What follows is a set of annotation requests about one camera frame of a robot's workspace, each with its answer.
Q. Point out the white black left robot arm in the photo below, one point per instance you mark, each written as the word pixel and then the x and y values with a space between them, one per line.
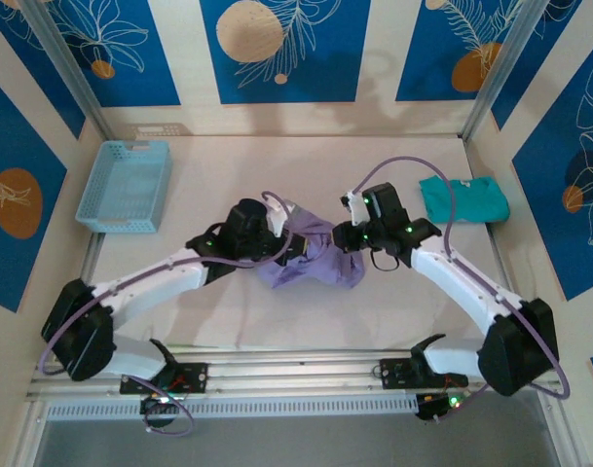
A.
pixel 150 282

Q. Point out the aluminium frame post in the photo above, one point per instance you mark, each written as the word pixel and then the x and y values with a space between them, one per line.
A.
pixel 506 58
pixel 64 58

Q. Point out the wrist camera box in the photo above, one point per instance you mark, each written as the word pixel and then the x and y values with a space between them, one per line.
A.
pixel 278 219
pixel 357 209

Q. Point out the white table cover sheet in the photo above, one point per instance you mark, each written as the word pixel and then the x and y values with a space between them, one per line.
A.
pixel 301 321

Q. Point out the light blue plastic basket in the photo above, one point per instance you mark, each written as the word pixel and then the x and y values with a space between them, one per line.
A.
pixel 125 185

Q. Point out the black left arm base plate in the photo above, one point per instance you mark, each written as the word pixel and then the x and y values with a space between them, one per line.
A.
pixel 194 377

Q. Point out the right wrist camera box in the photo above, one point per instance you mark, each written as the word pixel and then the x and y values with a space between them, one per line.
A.
pixel 357 209

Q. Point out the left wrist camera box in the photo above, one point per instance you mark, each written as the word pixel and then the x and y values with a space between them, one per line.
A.
pixel 278 219

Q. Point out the teal t-shirt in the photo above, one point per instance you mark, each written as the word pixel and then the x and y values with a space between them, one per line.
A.
pixel 466 204

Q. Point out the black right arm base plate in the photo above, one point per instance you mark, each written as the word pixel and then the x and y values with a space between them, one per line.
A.
pixel 391 372

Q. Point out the long aluminium mounting rail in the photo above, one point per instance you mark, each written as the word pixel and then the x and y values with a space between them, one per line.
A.
pixel 301 370

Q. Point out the perforated metal bracket plate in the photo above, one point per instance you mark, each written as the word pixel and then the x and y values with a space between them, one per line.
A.
pixel 155 130

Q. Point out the purple t-shirt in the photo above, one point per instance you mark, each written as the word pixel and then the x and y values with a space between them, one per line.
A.
pixel 320 272

